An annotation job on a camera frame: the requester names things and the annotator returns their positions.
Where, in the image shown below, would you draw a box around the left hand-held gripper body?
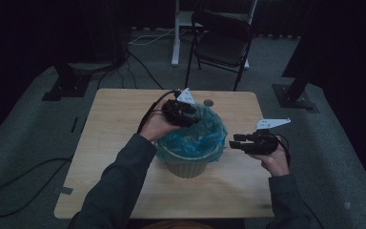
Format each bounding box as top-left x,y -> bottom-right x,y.
161,88 -> 197,127

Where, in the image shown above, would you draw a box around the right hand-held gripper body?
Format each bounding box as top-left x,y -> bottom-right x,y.
246,117 -> 292,156

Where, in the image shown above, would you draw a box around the blue plastic bag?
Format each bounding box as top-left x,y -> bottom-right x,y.
154,102 -> 229,164

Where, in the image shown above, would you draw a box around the green ribbed plastic bin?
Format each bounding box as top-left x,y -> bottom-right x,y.
165,156 -> 210,179

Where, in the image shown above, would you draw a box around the person's right hand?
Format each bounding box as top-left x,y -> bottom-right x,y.
251,136 -> 291,177

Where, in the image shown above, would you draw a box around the person's left hand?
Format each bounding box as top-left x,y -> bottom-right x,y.
139,99 -> 181,143

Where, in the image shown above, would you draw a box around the black folding chair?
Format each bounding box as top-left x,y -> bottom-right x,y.
184,10 -> 255,93

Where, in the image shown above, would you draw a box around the black stand base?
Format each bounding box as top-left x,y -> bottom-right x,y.
41,61 -> 117,102

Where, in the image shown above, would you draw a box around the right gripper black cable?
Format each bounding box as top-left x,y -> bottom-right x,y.
274,133 -> 292,167

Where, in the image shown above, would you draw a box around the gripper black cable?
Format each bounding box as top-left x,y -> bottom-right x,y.
274,133 -> 292,167
135,90 -> 183,135

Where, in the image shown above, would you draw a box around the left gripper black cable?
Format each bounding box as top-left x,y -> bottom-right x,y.
135,90 -> 183,135

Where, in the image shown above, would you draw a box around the black stand with base plate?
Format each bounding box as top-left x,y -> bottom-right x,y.
272,31 -> 320,115

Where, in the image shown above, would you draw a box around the black floor cables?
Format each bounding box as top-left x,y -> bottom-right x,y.
96,51 -> 165,91

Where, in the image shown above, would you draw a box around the white floor cable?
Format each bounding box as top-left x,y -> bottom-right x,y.
128,28 -> 175,46

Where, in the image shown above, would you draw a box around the looped black floor cable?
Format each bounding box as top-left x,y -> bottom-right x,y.
0,156 -> 74,219

